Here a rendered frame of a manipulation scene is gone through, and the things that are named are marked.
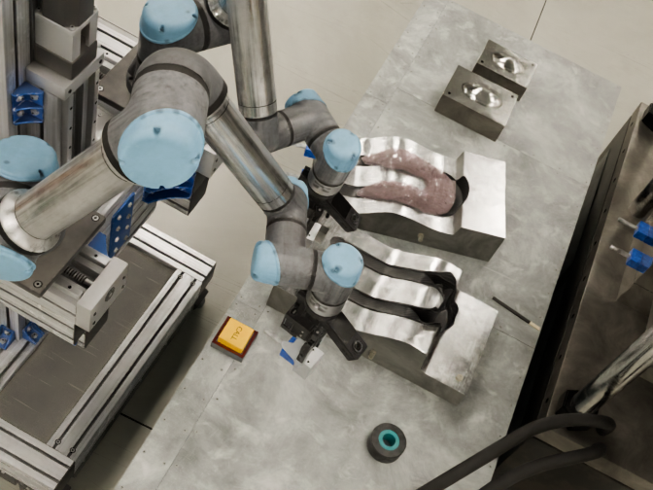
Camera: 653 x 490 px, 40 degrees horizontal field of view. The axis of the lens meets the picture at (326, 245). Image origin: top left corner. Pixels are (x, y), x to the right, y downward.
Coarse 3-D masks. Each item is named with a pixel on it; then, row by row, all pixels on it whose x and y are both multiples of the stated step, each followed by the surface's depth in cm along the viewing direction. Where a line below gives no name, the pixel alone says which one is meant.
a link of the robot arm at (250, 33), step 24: (240, 0) 158; (264, 0) 160; (240, 24) 160; (264, 24) 161; (240, 48) 162; (264, 48) 163; (240, 72) 165; (264, 72) 165; (240, 96) 168; (264, 96) 167; (264, 120) 169; (288, 120) 174; (264, 144) 171; (288, 144) 176
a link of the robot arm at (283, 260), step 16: (272, 224) 161; (288, 224) 160; (272, 240) 159; (288, 240) 158; (304, 240) 161; (256, 256) 156; (272, 256) 156; (288, 256) 156; (304, 256) 157; (256, 272) 156; (272, 272) 156; (288, 272) 156; (304, 272) 156; (304, 288) 159
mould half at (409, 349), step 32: (384, 256) 213; (416, 256) 212; (288, 288) 200; (384, 288) 207; (416, 288) 205; (352, 320) 200; (384, 320) 200; (480, 320) 212; (384, 352) 201; (416, 352) 196; (448, 352) 205; (480, 352) 207; (416, 384) 205; (448, 384) 200
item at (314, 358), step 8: (272, 336) 187; (280, 352) 186; (312, 352) 184; (320, 352) 185; (288, 360) 186; (312, 360) 183; (320, 360) 187; (296, 368) 185; (304, 368) 184; (312, 368) 184; (304, 376) 186
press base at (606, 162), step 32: (608, 160) 290; (576, 224) 287; (576, 256) 265; (576, 288) 245; (544, 320) 262; (544, 352) 243; (544, 384) 226; (512, 416) 240; (512, 448) 225; (544, 448) 216; (544, 480) 226; (576, 480) 220; (608, 480) 214
